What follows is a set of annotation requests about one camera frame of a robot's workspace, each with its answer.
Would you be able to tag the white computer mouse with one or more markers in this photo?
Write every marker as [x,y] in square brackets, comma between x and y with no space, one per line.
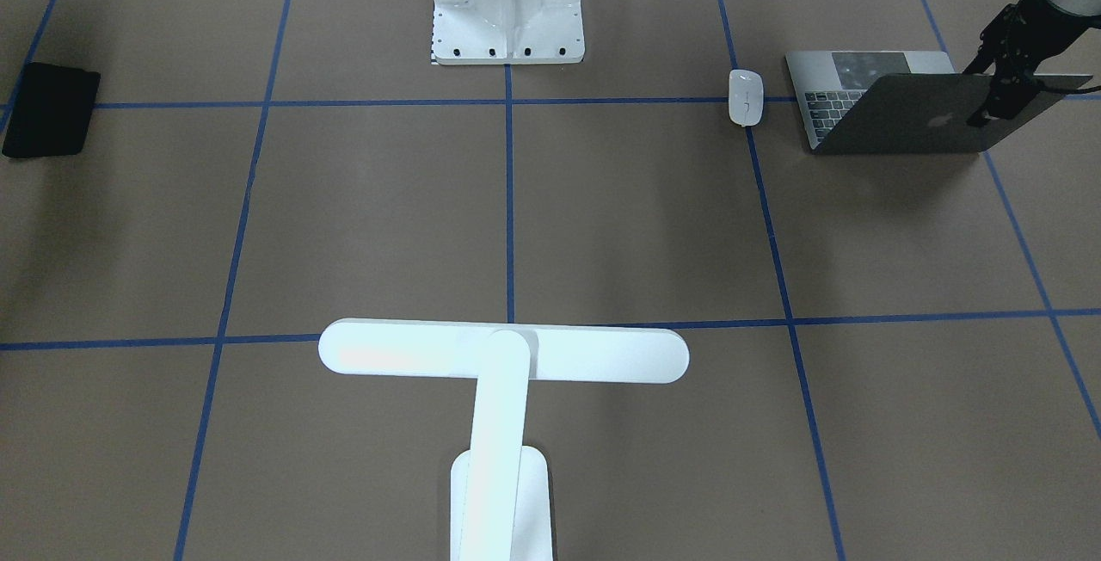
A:
[747,98]

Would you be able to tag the white desk lamp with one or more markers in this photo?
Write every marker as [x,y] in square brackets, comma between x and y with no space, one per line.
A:
[500,486]

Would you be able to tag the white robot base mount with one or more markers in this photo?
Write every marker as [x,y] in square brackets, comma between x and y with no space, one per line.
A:
[507,32]

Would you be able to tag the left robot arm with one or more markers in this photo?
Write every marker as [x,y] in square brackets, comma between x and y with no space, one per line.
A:
[1022,36]

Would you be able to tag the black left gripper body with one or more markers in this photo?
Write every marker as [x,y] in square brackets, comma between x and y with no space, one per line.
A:
[1029,17]

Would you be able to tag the grey laptop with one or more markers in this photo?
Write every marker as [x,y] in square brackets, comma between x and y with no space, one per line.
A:
[890,103]

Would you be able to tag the black mouse pad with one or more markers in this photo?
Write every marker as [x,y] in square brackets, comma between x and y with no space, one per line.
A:
[52,111]

